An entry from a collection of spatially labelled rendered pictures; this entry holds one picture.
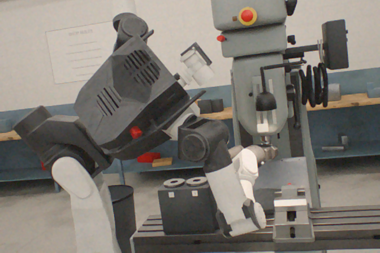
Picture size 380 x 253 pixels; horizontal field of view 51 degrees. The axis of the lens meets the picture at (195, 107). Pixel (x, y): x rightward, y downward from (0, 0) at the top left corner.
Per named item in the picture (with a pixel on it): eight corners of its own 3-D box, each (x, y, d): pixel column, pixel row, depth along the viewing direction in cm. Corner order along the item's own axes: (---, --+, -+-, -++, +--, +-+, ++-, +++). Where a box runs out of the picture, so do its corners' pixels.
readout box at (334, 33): (352, 68, 171) (348, 18, 169) (329, 70, 173) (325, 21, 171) (345, 65, 191) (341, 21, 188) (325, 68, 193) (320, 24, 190)
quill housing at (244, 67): (292, 135, 152) (283, 50, 148) (238, 139, 157) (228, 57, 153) (291, 125, 170) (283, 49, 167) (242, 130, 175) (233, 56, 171)
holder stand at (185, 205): (214, 231, 165) (208, 184, 162) (163, 232, 170) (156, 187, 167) (219, 218, 176) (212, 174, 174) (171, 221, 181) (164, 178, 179)
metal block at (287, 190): (298, 202, 162) (296, 188, 161) (283, 203, 163) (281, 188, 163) (297, 197, 167) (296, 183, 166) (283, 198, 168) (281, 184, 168)
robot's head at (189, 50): (191, 79, 129) (210, 65, 126) (175, 59, 128) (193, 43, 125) (195, 75, 135) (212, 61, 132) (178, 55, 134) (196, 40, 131)
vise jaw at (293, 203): (307, 210, 156) (306, 200, 155) (275, 212, 158) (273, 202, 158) (306, 204, 161) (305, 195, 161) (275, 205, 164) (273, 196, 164)
